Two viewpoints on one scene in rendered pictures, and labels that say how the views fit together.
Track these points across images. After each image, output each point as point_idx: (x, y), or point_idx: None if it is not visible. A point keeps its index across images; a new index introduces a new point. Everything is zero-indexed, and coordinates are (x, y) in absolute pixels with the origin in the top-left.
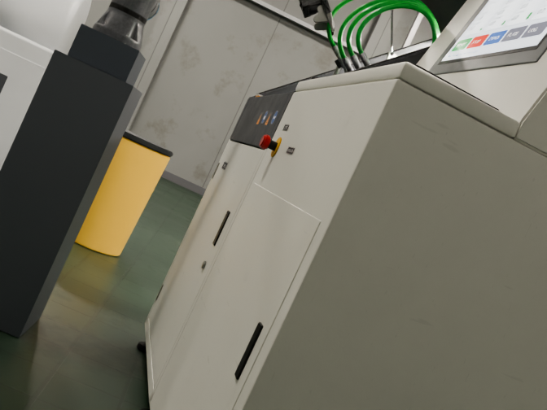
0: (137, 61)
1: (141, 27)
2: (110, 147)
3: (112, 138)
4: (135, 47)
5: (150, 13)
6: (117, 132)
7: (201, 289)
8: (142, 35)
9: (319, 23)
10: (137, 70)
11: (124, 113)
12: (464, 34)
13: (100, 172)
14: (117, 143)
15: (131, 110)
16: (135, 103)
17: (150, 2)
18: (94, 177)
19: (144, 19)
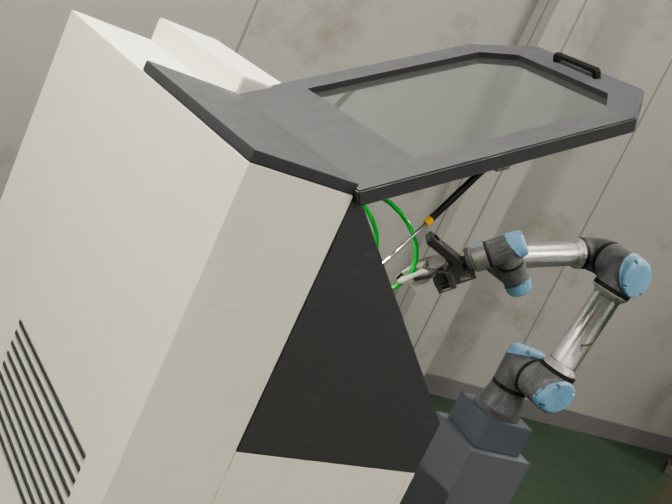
0: (463, 404)
1: (489, 384)
2: (422, 475)
3: (422, 462)
4: (476, 398)
5: (500, 373)
6: (430, 463)
7: None
8: (486, 390)
9: (420, 284)
10: (473, 423)
11: (432, 440)
12: None
13: (415, 503)
14: (440, 491)
15: (451, 456)
16: (458, 453)
17: (501, 362)
18: (404, 494)
19: (494, 377)
